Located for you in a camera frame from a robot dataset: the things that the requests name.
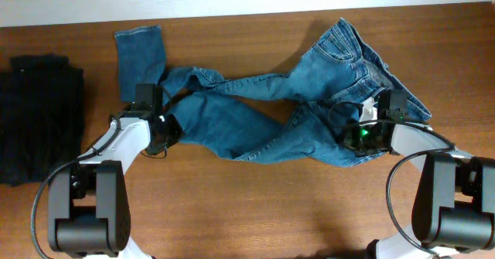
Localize blue denim jeans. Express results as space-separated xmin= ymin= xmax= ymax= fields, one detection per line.
xmin=114 ymin=17 xmax=432 ymax=168

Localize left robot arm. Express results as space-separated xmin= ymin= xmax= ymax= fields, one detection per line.
xmin=40 ymin=83 xmax=183 ymax=258

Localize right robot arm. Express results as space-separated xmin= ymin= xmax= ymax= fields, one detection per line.
xmin=340 ymin=90 xmax=494 ymax=258

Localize black folded garment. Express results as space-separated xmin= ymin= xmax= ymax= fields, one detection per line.
xmin=1 ymin=54 xmax=84 ymax=186

